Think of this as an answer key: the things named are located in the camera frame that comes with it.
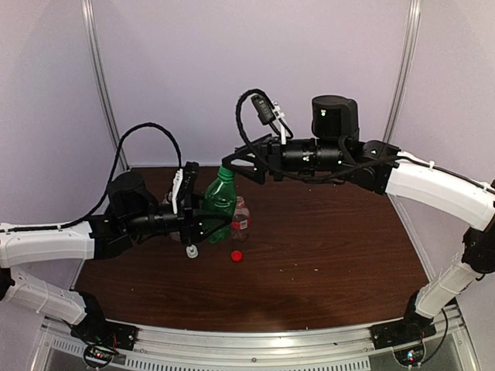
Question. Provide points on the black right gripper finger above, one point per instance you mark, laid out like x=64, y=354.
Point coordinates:
x=247, y=153
x=255, y=174

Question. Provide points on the aluminium frame post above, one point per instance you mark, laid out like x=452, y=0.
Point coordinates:
x=98, y=68
x=407, y=56

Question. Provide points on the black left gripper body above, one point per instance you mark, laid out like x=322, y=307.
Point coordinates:
x=186, y=221

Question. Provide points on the white flip bottle cap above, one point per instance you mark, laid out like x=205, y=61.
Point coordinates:
x=192, y=252

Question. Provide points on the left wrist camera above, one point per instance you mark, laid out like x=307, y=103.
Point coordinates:
x=183, y=184

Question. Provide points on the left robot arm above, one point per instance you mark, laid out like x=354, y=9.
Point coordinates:
x=133, y=215

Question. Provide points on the red label water bottle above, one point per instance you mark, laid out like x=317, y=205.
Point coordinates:
x=241, y=221

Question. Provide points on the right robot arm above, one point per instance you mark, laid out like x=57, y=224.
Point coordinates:
x=335, y=154

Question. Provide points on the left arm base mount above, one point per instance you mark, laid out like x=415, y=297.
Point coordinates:
x=96, y=329

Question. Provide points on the red bottle cap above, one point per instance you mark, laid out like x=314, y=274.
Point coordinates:
x=236, y=256

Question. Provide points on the green plastic bottle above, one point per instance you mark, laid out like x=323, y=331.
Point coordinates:
x=222, y=197

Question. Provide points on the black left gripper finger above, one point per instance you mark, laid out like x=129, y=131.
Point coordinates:
x=212, y=227
x=198, y=201

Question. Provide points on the left aluminium frame post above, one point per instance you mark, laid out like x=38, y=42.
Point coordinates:
x=98, y=68

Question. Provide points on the right aluminium frame post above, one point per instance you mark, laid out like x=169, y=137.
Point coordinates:
x=407, y=56

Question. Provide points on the front aluminium rail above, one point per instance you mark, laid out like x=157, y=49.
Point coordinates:
x=345, y=348

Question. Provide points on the right circuit board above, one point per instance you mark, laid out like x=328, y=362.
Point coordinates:
x=410, y=356

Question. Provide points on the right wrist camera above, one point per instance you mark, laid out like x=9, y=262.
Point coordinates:
x=270, y=115

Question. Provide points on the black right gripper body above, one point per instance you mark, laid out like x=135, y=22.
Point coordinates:
x=275, y=165

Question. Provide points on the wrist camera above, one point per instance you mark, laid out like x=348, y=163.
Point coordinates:
x=270, y=115
x=183, y=184

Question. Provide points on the clear plastic bottle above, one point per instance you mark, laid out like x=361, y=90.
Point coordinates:
x=175, y=235

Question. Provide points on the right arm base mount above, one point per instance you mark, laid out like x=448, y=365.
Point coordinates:
x=411, y=328

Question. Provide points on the circuit board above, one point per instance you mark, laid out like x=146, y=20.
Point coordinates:
x=410, y=356
x=97, y=357

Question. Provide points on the left circuit board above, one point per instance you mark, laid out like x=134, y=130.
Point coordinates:
x=97, y=357

